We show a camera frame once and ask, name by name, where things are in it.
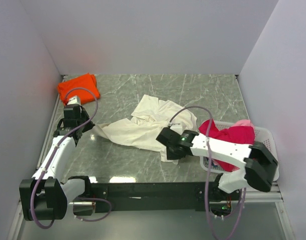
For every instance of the cream white t shirt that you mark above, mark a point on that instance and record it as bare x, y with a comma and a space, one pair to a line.
149, 117

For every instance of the light pink t shirt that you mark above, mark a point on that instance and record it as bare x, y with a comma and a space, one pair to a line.
243, 123

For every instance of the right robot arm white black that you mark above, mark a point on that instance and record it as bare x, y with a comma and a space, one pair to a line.
256, 165

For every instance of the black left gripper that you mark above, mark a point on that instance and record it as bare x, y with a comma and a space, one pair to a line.
89, 125

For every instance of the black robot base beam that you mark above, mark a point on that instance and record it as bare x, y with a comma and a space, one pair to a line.
150, 196

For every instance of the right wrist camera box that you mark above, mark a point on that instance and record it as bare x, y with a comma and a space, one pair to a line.
178, 128

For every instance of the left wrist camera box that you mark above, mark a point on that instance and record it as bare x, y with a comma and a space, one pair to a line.
75, 100

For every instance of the folded orange t shirt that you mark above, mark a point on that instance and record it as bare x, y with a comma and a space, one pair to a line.
84, 86

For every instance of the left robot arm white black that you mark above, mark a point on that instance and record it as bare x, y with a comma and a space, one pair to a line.
43, 197

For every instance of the magenta t shirt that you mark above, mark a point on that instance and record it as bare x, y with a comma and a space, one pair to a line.
238, 135

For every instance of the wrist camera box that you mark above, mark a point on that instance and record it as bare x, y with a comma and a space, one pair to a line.
178, 128
75, 100

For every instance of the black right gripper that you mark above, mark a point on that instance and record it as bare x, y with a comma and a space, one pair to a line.
170, 156

